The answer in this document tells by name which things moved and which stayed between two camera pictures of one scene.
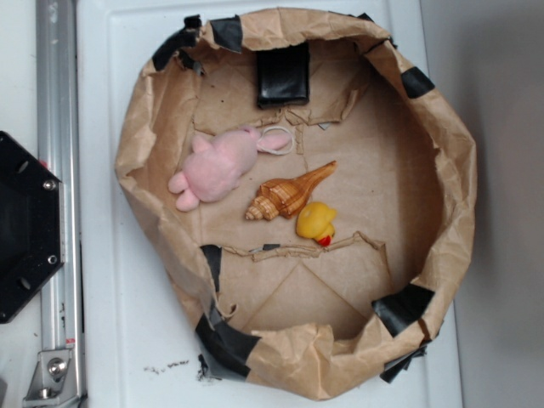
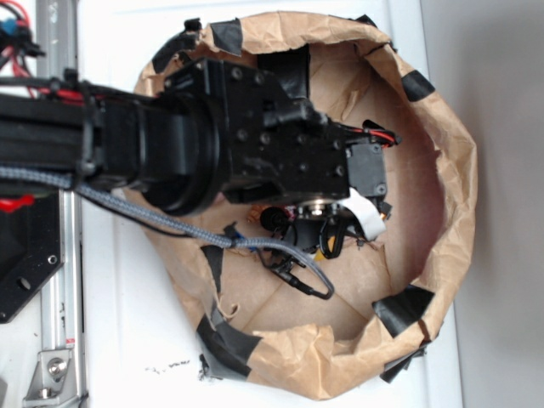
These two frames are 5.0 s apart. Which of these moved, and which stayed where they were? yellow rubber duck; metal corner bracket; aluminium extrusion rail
Moved: yellow rubber duck
Stayed: metal corner bracket; aluminium extrusion rail
